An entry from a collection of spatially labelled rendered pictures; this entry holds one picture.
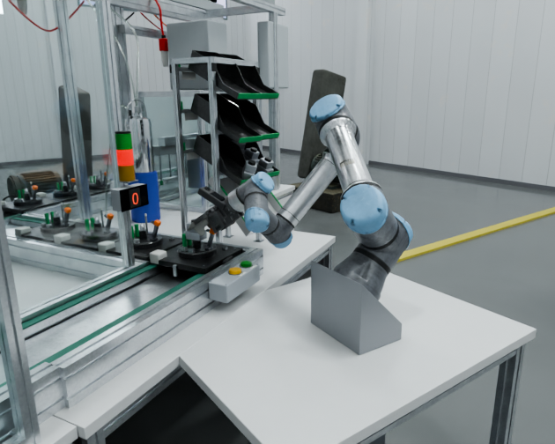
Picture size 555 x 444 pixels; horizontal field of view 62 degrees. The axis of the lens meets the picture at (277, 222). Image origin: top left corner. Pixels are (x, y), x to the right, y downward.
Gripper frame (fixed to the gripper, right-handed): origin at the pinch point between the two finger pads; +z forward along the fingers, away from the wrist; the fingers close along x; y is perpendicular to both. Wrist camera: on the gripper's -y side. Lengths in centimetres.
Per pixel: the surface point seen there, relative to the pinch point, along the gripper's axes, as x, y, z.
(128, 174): -20.3, -22.2, -4.2
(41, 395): -77, 22, -6
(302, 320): -11, 45, -27
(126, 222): -19.5, -10.9, 8.1
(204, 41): 105, -99, 12
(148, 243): -3.7, -3.8, 20.6
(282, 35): 177, -98, -5
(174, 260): -9.8, 7.7, 7.5
